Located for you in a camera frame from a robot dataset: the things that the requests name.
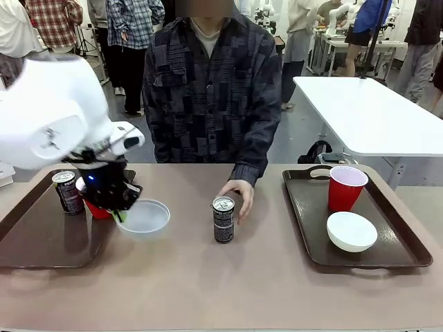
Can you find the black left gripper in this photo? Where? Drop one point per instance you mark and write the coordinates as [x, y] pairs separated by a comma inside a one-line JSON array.
[[104, 190]]

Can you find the red plastic cup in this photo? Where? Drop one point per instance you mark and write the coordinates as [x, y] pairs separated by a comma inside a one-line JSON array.
[[346, 197], [98, 211]]

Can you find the white bowl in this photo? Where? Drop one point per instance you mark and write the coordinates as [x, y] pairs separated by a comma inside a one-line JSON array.
[[351, 235], [149, 224]]

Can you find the black can green rim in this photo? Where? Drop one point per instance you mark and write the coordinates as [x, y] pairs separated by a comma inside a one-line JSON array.
[[67, 197]]

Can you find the black can silver lid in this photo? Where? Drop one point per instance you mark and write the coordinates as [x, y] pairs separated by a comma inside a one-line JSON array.
[[224, 224]]

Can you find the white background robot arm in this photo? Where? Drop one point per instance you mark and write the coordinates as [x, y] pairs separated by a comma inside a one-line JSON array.
[[337, 14]]

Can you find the person's left forearm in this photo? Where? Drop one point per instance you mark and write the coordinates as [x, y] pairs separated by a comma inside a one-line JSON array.
[[252, 162]]

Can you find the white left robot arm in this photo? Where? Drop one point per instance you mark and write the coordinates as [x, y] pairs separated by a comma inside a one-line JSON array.
[[52, 103]]

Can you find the person's right forearm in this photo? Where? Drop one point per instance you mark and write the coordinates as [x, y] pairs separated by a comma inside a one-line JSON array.
[[157, 145]]

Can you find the person's left hand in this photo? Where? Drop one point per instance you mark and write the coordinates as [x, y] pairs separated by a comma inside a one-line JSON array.
[[242, 197]]

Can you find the brown plastic tray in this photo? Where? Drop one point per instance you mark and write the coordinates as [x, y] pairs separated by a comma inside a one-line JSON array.
[[41, 238], [308, 224]]

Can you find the white box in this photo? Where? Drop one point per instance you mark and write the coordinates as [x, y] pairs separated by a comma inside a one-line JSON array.
[[7, 174]]

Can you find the person in patchwork shirt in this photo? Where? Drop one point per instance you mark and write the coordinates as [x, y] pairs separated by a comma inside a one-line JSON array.
[[207, 103]]

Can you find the bystander in grey top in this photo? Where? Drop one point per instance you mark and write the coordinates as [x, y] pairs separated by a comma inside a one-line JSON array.
[[107, 52]]

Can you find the black tripod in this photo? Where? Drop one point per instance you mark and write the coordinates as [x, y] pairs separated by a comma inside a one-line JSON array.
[[84, 45]]

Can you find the bystander in blue plaid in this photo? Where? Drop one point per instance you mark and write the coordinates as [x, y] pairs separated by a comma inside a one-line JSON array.
[[128, 24]]

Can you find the black chair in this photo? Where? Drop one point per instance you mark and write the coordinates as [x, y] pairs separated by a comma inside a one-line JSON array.
[[313, 154]]

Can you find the bystander in red plaid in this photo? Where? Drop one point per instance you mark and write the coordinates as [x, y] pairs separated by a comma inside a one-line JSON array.
[[52, 20]]

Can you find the bystander in white clothes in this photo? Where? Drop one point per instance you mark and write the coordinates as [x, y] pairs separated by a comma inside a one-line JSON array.
[[14, 31]]

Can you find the grey white device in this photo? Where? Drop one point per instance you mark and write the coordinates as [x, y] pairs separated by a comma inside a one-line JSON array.
[[335, 158]]

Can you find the white background table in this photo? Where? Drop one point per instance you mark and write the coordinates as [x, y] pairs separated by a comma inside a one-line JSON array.
[[363, 110]]

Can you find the bystander in white apron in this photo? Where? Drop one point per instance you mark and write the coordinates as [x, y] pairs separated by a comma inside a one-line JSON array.
[[297, 17]]

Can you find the white background desk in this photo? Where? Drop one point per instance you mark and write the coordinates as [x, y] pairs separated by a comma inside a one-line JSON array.
[[335, 45]]

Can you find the black vertical pole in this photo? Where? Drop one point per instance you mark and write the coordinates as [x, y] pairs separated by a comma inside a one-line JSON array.
[[373, 48]]

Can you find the bystander in blue top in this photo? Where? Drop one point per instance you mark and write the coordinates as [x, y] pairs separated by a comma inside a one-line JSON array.
[[373, 14]]

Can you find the bystander in dark jacket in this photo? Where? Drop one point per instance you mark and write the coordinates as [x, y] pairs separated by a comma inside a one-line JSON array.
[[425, 20]]

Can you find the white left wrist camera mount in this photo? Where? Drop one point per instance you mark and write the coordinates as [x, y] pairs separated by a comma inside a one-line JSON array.
[[129, 138]]

